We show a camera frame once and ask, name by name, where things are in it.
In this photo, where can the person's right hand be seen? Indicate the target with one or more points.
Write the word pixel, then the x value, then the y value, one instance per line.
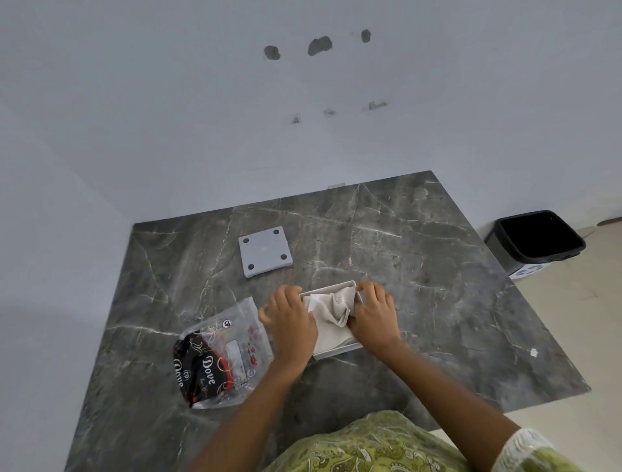
pixel 374 323

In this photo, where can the person's left hand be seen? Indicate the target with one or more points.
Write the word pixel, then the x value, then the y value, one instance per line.
pixel 291 330

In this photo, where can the person's left fingers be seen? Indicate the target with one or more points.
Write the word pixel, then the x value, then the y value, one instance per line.
pixel 284 299

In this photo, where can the person's right fingers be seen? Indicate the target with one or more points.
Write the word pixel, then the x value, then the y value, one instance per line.
pixel 376 294

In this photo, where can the cream cloth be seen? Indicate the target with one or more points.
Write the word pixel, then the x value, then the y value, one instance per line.
pixel 330 311

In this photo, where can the white box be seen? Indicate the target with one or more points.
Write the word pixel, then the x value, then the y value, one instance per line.
pixel 335 349

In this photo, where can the person's right forearm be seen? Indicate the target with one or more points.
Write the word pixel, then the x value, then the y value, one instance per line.
pixel 447 398

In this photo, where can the person's left forearm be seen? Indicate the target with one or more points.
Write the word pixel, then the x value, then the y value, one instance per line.
pixel 248 418

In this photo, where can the grey square lid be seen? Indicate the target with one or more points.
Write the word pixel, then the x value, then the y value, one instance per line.
pixel 265 253

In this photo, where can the clear plastic bag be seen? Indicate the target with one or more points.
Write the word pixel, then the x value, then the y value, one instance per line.
pixel 243 335

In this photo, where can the black printed packet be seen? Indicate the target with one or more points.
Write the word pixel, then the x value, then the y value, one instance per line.
pixel 199 369

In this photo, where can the green patterned garment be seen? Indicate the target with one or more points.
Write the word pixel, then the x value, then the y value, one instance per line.
pixel 369 447

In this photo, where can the black trash bin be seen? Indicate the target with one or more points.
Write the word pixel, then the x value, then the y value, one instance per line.
pixel 534 238

